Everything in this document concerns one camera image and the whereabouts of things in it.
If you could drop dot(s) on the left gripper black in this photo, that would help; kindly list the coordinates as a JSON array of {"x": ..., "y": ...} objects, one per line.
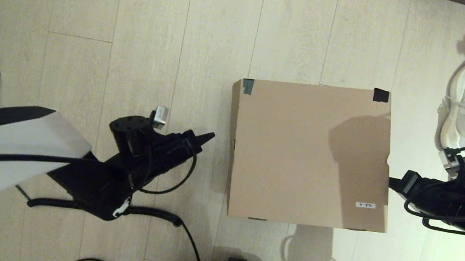
[{"x": 169, "y": 156}]

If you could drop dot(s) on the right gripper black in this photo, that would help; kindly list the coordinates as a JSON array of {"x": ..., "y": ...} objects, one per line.
[{"x": 429, "y": 194}]

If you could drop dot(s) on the brown cardboard shoe box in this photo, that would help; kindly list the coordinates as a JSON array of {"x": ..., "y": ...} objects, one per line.
[{"x": 307, "y": 155}]

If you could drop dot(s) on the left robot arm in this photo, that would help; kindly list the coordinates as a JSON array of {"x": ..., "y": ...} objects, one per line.
[{"x": 10, "y": 146}]

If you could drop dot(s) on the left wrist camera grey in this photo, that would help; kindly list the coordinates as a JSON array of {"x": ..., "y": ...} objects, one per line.
[{"x": 159, "y": 116}]

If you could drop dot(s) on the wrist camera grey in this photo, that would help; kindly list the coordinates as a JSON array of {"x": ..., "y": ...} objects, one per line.
[
  {"x": 159, "y": 116},
  {"x": 449, "y": 157}
]

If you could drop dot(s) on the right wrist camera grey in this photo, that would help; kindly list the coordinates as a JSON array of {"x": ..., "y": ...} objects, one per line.
[{"x": 449, "y": 157}]

